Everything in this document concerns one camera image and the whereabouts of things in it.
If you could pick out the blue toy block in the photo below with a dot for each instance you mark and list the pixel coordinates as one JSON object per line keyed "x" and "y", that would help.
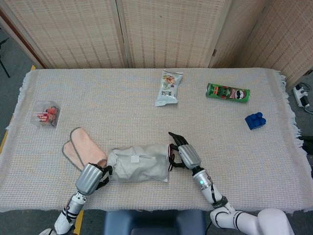
{"x": 255, "y": 121}

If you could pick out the green Pringles can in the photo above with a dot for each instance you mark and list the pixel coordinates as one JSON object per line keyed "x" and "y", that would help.
{"x": 227, "y": 93}

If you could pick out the small red candy bag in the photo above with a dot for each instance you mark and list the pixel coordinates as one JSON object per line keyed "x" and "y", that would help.
{"x": 45, "y": 115}

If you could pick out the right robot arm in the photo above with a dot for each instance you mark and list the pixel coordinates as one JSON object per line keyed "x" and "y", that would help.
{"x": 203, "y": 181}

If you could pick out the grey garment with striped cuffs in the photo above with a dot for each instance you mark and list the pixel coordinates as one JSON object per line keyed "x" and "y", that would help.
{"x": 129, "y": 169}

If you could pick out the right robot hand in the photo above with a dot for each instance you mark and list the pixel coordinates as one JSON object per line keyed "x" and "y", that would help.
{"x": 189, "y": 156}

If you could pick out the pink towel with grey edge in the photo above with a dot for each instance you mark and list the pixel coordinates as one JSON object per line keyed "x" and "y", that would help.
{"x": 83, "y": 144}

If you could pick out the white power strip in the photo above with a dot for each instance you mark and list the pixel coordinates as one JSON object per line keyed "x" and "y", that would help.
{"x": 302, "y": 95}

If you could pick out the woven fringed tablecloth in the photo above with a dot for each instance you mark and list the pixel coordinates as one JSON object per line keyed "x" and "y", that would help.
{"x": 122, "y": 110}

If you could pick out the black chair leg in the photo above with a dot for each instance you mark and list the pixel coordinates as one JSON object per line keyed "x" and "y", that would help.
{"x": 4, "y": 66}

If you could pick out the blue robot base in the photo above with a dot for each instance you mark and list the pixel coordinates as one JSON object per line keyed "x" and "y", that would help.
{"x": 154, "y": 222}

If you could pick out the white snack packet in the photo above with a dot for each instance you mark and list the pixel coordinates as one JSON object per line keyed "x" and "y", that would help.
{"x": 167, "y": 88}

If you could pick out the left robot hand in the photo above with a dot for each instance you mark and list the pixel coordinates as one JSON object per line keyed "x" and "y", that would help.
{"x": 89, "y": 180}

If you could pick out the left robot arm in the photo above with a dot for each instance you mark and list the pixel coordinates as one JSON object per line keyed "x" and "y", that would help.
{"x": 73, "y": 205}

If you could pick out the woven folding screen panel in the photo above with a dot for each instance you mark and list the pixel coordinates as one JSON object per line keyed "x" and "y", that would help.
{"x": 234, "y": 36}
{"x": 286, "y": 36}
{"x": 68, "y": 34}
{"x": 171, "y": 34}

